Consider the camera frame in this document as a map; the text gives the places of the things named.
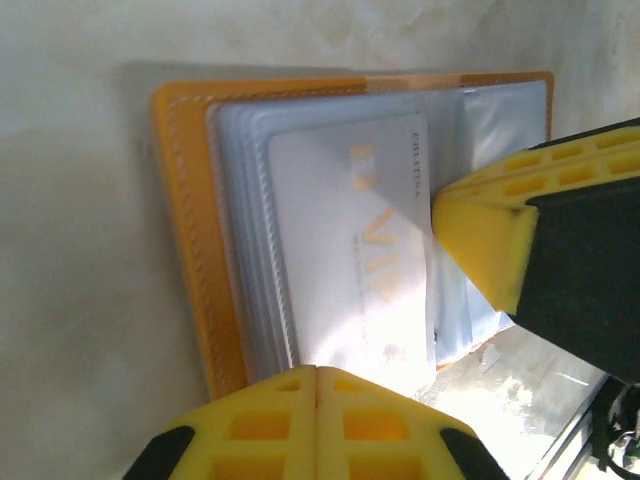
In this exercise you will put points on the long aluminium mounting rail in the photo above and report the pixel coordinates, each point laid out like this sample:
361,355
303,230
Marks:
575,440

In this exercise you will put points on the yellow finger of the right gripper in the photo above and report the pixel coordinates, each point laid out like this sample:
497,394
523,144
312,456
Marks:
575,260
575,145

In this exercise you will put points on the orange leather card holder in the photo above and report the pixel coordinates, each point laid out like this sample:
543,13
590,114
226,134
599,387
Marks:
180,225

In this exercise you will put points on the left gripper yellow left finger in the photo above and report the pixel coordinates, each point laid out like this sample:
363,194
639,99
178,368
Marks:
250,440

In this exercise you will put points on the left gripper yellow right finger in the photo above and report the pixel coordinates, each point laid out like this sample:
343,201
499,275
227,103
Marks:
380,440

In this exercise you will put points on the clear plastic card sleeve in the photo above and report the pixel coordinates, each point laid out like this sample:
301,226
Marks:
325,225

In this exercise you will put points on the small white paper scrap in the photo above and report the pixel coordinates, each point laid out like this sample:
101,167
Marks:
490,357

